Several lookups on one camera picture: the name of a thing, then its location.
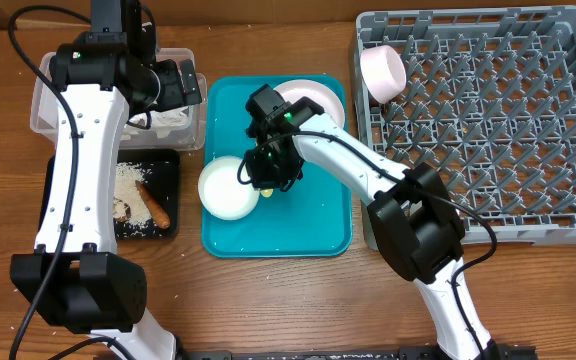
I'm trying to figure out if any yellow plastic spoon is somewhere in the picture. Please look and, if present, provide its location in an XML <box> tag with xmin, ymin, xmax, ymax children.
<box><xmin>260</xmin><ymin>189</ymin><xmax>273</xmax><ymax>198</ymax></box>

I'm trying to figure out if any cream bowl with rice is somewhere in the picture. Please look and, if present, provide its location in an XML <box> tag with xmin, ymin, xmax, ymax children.
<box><xmin>198</xmin><ymin>156</ymin><xmax>260</xmax><ymax>221</ymax></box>

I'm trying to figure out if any pink plate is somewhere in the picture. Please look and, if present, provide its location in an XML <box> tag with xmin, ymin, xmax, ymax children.
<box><xmin>274</xmin><ymin>79</ymin><xmax>346</xmax><ymax>128</ymax></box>

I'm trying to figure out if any brown sausage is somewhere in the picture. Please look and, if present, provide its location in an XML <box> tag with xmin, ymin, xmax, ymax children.
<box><xmin>135</xmin><ymin>181</ymin><xmax>171</xmax><ymax>229</ymax></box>

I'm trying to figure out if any brown food piece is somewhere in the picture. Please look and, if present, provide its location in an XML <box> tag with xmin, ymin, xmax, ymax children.
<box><xmin>113</xmin><ymin>198</ymin><xmax>131</xmax><ymax>223</ymax></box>

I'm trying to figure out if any pink bowl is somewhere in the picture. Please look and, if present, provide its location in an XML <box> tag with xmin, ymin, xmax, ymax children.
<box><xmin>360</xmin><ymin>45</ymin><xmax>407</xmax><ymax>104</ymax></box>

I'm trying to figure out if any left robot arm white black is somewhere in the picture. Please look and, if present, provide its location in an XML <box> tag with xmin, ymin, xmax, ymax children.
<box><xmin>10</xmin><ymin>1</ymin><xmax>203</xmax><ymax>359</ymax></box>

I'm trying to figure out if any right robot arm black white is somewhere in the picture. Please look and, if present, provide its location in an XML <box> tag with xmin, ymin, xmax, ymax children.
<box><xmin>237</xmin><ymin>85</ymin><xmax>501</xmax><ymax>359</ymax></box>

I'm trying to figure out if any grey dishwasher rack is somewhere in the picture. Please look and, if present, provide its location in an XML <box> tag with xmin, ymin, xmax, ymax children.
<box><xmin>353</xmin><ymin>5</ymin><xmax>576</xmax><ymax>245</ymax></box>

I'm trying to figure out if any teal serving tray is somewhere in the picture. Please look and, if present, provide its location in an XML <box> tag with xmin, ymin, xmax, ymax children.
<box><xmin>201</xmin><ymin>75</ymin><xmax>353</xmax><ymax>258</ymax></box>

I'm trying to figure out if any black tray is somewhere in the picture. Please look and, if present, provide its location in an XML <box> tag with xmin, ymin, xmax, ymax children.
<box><xmin>40</xmin><ymin>148</ymin><xmax>182</xmax><ymax>240</ymax></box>

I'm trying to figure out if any spilled white rice pile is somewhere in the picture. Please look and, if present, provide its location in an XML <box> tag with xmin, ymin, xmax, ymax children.
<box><xmin>114</xmin><ymin>162</ymin><xmax>152</xmax><ymax>230</ymax></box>

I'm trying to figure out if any clear plastic bin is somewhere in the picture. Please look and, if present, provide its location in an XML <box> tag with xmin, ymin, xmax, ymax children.
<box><xmin>31</xmin><ymin>44</ymin><xmax>206</xmax><ymax>160</ymax></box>

